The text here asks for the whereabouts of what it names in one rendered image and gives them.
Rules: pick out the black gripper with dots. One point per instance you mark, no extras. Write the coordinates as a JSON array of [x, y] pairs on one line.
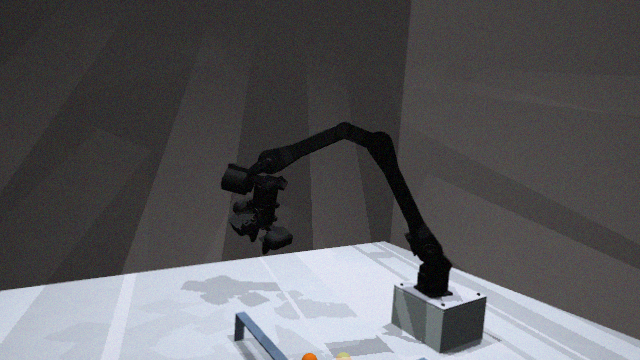
[[275, 237]]

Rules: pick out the translucent yellow ball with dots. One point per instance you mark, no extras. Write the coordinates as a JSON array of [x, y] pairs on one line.
[[343, 356]]

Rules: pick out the light blue l-shaped low wall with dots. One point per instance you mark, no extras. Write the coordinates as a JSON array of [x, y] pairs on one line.
[[261, 337]]

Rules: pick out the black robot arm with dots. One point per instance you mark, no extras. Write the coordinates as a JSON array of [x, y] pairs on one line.
[[433, 274]]

